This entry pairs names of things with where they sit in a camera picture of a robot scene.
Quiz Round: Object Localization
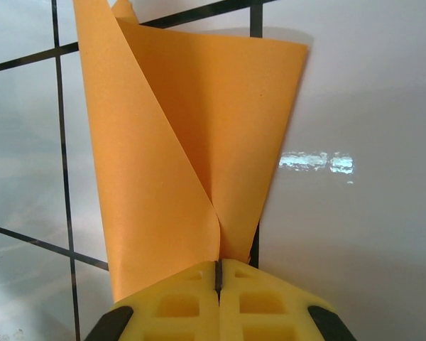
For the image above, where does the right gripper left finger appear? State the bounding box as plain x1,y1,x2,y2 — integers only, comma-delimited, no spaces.
84,259,222,341

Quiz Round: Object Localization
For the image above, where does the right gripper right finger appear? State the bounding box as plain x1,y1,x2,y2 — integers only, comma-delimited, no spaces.
219,258,356,341

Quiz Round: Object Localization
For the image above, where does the orange paper sheet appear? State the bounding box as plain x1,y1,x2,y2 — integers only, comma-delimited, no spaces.
72,0,310,305

